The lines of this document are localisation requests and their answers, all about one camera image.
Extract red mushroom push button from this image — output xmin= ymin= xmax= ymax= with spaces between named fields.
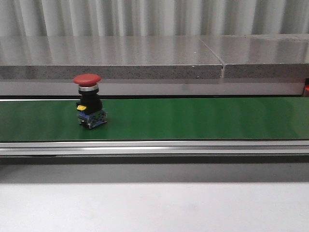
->
xmin=73 ymin=73 xmax=107 ymax=129

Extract green conveyor belt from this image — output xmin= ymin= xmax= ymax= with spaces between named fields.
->
xmin=0 ymin=97 xmax=309 ymax=142

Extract grey right counter slab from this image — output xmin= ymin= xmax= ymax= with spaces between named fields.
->
xmin=200 ymin=34 xmax=309 ymax=82

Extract grey stone counter slab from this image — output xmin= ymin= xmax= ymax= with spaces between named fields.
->
xmin=0 ymin=36 xmax=222 ymax=80

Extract grey pleated curtain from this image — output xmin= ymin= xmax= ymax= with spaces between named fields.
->
xmin=0 ymin=0 xmax=309 ymax=36

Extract aluminium conveyor frame rail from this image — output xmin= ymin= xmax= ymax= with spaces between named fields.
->
xmin=0 ymin=140 xmax=309 ymax=158

